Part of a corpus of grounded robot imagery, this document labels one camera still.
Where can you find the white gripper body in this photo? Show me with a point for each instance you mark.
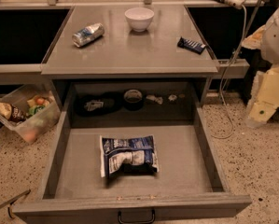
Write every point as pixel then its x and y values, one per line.
pixel 276 38

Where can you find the blue white chip bag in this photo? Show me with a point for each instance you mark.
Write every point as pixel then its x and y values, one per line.
pixel 136 154

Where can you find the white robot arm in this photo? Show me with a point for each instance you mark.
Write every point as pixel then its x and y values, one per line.
pixel 269 39

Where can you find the grey open top drawer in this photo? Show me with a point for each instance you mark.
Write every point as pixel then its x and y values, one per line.
pixel 190 182

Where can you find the grey counter cabinet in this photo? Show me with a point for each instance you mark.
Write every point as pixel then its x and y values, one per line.
pixel 36 45

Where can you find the brown snack bag in bin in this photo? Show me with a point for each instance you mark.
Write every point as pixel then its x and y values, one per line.
pixel 11 113

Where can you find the dark blue snack bar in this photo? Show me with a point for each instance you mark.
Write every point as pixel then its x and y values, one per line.
pixel 191 45

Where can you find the black round cup reflection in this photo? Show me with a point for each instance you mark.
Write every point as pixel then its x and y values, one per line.
pixel 133 99

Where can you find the white ceramic bowl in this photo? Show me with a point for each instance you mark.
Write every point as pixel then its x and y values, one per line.
pixel 139 18

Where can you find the crushed silver blue can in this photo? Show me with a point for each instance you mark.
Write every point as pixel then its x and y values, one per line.
pixel 88 34

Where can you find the clear plastic storage bin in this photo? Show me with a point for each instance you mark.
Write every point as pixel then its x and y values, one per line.
pixel 25 97

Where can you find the green packet in bin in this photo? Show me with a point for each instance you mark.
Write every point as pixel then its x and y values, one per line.
pixel 34 109

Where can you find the black drawer handle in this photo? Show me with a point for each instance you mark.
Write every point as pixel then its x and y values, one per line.
pixel 136 217

